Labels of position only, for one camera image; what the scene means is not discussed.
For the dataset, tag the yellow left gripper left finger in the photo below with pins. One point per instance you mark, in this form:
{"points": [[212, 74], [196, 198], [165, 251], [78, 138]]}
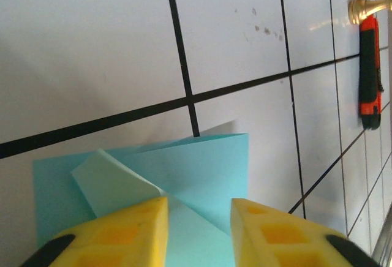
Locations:
{"points": [[122, 242]]}

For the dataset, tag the light blue paper sheet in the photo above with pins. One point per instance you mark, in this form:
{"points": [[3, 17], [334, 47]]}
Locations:
{"points": [[199, 172]]}

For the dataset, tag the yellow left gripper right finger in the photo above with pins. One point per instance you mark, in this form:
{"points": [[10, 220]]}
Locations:
{"points": [[275, 245]]}

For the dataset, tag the aluminium table side rail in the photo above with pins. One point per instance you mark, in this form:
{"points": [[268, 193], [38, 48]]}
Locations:
{"points": [[384, 248]]}

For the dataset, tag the small brass knob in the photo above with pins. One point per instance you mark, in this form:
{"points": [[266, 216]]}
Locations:
{"points": [[358, 11]]}

